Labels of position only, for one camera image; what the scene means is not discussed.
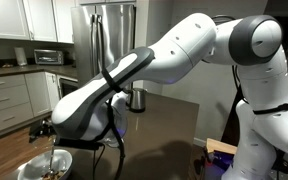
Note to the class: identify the clear drinking glass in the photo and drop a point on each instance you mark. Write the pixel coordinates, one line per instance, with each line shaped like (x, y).
(117, 124)

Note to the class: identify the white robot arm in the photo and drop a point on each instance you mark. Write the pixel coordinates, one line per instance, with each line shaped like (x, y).
(252, 44)

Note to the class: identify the white cereal bowl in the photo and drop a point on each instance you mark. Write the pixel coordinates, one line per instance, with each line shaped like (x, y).
(37, 168)

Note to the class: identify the stainless electric kettle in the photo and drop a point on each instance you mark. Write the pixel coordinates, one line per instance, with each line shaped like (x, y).
(137, 100)

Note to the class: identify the stainless steel refrigerator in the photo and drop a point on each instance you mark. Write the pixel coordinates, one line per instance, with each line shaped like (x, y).
(102, 34)

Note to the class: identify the black wine cooler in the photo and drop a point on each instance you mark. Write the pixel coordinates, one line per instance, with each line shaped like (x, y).
(67, 86)

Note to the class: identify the wooden board base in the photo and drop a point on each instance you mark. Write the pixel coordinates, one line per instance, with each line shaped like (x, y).
(215, 145)

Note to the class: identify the silver toaster oven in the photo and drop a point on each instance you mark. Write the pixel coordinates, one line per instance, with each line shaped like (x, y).
(48, 57)

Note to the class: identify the metal spoon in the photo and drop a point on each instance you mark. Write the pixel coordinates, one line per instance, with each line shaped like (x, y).
(51, 172)

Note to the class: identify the white paper towel roll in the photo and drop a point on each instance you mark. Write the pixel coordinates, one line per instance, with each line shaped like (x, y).
(20, 56)

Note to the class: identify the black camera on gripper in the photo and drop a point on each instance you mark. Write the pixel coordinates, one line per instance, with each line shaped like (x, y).
(77, 144)

